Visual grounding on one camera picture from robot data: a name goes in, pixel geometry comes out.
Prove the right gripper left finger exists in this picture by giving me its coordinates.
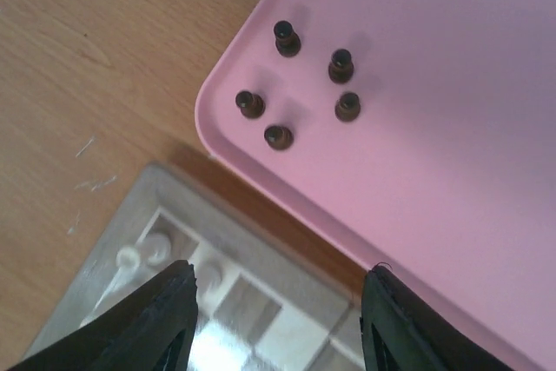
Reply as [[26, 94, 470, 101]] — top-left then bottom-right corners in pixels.
[[12, 260, 198, 370]]

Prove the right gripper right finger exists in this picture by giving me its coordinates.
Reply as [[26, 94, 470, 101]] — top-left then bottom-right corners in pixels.
[[360, 262, 530, 370]]

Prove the wooden chess board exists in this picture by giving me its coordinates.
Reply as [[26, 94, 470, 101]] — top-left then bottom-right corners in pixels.
[[21, 163, 365, 370]]

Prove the white pawn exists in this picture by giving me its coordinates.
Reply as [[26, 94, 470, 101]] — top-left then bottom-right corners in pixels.
[[195, 261, 222, 297], [142, 233, 171, 266]]

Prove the white pawn top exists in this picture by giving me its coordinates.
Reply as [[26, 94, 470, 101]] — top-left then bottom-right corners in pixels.
[[142, 233, 171, 266]]

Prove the dark pawn six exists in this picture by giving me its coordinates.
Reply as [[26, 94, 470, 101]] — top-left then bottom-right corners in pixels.
[[263, 124, 294, 150]]

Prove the pink plastic tray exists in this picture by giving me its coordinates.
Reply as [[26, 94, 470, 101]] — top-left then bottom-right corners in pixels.
[[195, 0, 555, 370]]

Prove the dark pawn three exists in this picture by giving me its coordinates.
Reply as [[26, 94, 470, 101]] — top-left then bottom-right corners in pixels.
[[334, 91, 361, 123]]

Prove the dark pawn five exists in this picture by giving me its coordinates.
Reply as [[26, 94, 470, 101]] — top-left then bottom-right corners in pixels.
[[235, 90, 265, 119]]

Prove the dark pawn two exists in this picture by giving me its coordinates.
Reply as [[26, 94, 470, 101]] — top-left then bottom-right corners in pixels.
[[328, 49, 354, 84]]

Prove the dark pawn one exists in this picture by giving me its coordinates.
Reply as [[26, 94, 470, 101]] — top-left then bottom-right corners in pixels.
[[273, 20, 301, 57]]

